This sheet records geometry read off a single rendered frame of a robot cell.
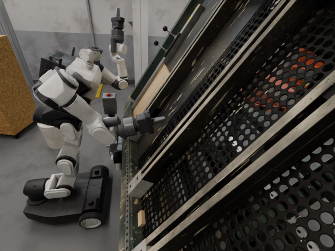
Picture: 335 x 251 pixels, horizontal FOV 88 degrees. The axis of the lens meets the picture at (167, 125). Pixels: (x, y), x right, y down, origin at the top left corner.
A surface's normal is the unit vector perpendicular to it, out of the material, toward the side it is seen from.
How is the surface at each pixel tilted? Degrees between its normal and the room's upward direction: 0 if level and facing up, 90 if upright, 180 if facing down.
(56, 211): 0
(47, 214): 0
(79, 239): 0
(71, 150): 90
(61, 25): 90
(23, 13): 90
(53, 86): 51
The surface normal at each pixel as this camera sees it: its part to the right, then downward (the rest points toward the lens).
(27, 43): 0.19, 0.57
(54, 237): 0.07, -0.82
